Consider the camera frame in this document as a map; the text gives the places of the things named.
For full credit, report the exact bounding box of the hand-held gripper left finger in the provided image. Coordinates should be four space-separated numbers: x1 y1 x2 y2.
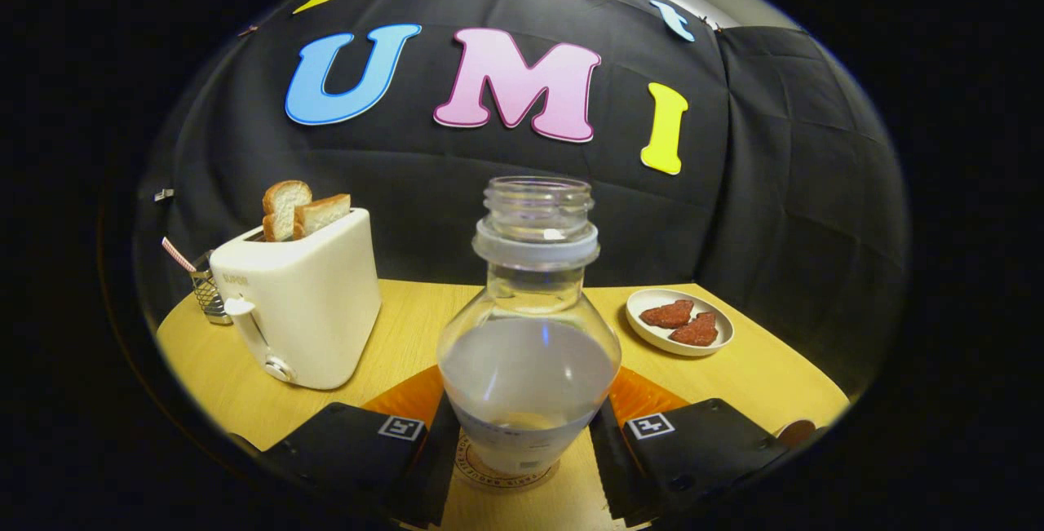
232 364 463 528

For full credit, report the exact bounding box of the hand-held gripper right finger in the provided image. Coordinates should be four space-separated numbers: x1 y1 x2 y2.
589 365 790 528

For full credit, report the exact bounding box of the round wooden coaster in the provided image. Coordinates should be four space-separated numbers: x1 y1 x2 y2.
453 429 560 493

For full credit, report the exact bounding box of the clear plastic juice bottle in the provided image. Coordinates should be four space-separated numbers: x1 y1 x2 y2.
436 176 622 476

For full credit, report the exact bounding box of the beige cup with handle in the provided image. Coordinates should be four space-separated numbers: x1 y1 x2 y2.
775 419 816 448

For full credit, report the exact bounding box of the white oval plate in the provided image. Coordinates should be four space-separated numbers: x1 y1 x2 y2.
626 288 735 357

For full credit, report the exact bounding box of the wooden table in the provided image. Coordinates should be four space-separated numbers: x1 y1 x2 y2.
155 278 852 531

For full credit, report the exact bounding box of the red meat piece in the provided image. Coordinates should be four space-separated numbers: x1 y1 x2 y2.
639 299 695 330
670 312 719 347

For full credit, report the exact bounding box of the cream white toaster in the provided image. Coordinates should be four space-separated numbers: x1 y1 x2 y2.
209 207 383 391

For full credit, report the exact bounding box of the square bread slice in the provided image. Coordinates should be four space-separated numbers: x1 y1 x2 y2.
292 193 352 240

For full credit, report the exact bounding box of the rounded bread slice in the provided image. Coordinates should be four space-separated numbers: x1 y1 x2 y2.
262 180 313 242

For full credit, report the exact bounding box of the pink striped straw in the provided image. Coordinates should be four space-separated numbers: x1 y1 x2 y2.
161 237 197 273

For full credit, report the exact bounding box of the wire mesh holder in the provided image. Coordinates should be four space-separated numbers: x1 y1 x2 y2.
190 250 233 326

